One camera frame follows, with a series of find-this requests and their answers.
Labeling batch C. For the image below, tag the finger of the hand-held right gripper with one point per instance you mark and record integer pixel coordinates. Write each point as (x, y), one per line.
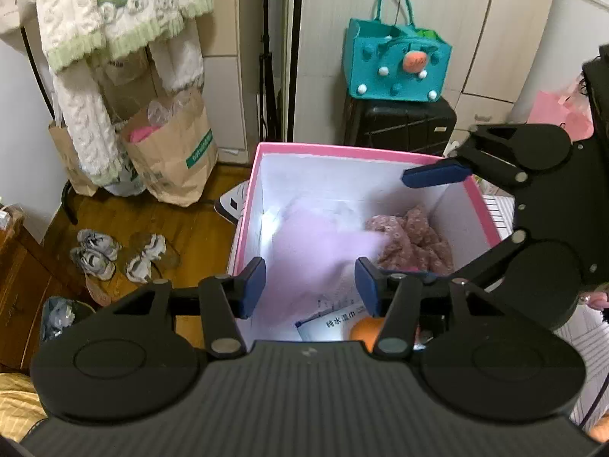
(435, 174)
(495, 259)

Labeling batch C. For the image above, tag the black suitcase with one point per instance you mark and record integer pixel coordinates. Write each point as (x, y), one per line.
(399, 126)

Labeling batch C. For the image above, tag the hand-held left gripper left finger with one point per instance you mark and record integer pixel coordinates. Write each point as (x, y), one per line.
(254, 290)

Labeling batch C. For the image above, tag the clear plastic bag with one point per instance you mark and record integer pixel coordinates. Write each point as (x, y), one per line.
(161, 112)

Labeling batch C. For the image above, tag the white wet wipes pack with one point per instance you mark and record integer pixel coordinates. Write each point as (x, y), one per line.
(323, 326)

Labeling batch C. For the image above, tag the white green knit sweater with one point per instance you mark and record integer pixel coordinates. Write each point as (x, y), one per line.
(95, 9)

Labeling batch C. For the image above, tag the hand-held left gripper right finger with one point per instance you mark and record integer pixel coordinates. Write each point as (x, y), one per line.
(368, 285)

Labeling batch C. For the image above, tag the black coat rack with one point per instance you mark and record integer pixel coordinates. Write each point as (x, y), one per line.
(66, 200)

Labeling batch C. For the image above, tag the teal felt tote bag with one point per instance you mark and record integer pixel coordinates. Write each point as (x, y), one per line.
(380, 57)

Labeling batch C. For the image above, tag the grey white sneaker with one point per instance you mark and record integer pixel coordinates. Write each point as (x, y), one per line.
(100, 243)
(93, 264)

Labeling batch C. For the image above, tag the wooden cabinet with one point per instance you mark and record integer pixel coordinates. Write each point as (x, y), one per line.
(28, 285)

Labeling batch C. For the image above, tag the purple plush toy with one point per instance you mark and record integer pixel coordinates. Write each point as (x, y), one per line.
(314, 247)

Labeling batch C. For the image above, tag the pink paper bag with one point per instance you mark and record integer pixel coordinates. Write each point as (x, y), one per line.
(547, 107)

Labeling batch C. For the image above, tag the white black sneaker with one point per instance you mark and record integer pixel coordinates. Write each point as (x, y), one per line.
(233, 204)

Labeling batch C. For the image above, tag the pink storage box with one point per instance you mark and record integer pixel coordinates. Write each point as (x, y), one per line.
(342, 181)

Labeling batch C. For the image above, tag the plain brown paper bag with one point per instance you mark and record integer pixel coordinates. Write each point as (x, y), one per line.
(66, 152)

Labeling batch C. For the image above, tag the crumpled grey plastic bag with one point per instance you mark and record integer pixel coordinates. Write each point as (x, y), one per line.
(62, 316)

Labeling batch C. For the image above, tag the yellow striped cloth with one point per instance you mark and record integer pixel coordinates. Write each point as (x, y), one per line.
(16, 404)

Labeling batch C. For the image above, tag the pink floral cloth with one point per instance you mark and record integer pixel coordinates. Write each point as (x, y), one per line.
(418, 243)

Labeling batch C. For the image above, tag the brown fluffy slipper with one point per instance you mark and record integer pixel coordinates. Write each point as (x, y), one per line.
(140, 266)
(159, 250)

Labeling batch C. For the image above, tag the white green plastic bag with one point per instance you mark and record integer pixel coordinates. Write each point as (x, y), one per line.
(123, 181)

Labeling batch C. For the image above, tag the white wardrobe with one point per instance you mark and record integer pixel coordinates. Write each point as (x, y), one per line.
(476, 33)

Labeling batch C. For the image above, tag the person's right hand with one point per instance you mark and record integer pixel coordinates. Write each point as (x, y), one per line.
(594, 300)

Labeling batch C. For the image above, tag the orange plush toy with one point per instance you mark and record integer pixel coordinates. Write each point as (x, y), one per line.
(364, 335)

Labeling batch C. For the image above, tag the black tripod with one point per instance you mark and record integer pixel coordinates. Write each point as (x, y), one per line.
(266, 81)

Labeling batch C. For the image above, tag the brown paper bag green label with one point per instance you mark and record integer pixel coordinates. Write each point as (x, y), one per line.
(176, 162)

